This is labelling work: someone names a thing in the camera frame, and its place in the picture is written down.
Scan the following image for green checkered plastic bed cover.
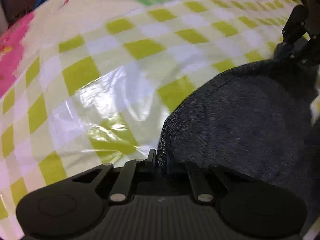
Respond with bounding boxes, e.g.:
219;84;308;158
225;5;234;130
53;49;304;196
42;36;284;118
1;0;299;239

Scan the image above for dark grey knit pants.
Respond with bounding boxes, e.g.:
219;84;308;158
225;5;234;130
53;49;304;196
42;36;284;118
158;59;319;222

